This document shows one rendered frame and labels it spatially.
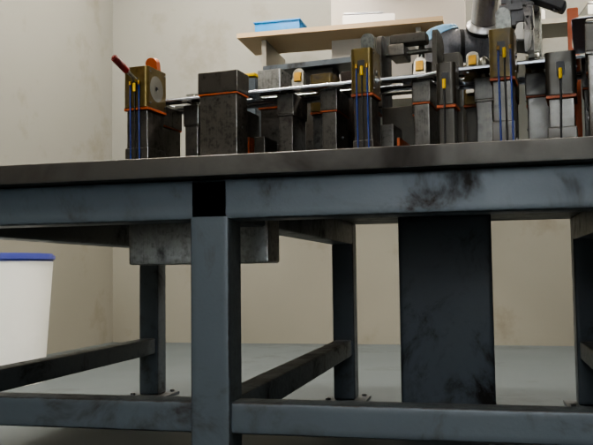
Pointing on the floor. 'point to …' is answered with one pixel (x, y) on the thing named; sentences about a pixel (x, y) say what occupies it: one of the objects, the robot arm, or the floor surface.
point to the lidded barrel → (24, 305)
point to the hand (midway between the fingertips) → (531, 58)
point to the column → (446, 309)
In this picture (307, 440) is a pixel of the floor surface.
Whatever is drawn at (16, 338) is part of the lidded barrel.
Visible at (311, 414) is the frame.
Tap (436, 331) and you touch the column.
